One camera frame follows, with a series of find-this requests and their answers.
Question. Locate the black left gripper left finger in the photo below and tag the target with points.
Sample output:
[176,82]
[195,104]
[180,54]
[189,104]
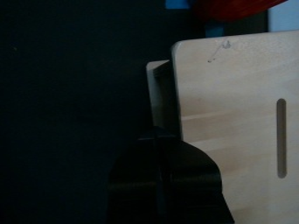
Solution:
[133,186]

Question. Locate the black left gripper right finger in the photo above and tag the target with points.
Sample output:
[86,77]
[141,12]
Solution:
[191,186]

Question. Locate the red cup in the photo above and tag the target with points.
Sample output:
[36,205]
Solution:
[233,7]

